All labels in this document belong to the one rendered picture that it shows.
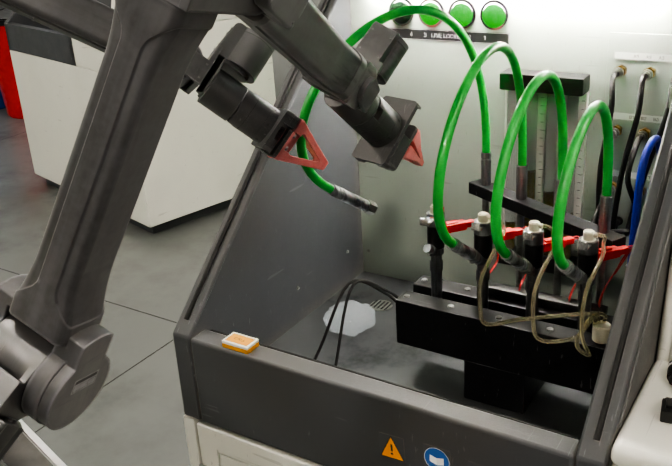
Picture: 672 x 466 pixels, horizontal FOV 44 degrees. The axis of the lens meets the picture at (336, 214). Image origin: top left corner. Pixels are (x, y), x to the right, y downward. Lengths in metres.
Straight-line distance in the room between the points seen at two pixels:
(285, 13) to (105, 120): 0.17
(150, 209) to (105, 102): 3.54
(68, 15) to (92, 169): 0.53
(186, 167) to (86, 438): 1.77
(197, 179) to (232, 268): 2.89
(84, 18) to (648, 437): 0.88
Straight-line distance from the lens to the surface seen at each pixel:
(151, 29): 0.63
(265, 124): 1.19
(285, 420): 1.32
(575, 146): 1.10
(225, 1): 0.65
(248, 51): 1.20
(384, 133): 1.14
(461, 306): 1.34
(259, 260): 1.48
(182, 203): 4.28
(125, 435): 2.85
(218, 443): 1.46
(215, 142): 4.32
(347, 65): 0.97
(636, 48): 1.44
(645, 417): 1.13
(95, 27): 1.18
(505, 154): 1.10
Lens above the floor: 1.62
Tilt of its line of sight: 22 degrees down
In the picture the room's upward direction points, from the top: 4 degrees counter-clockwise
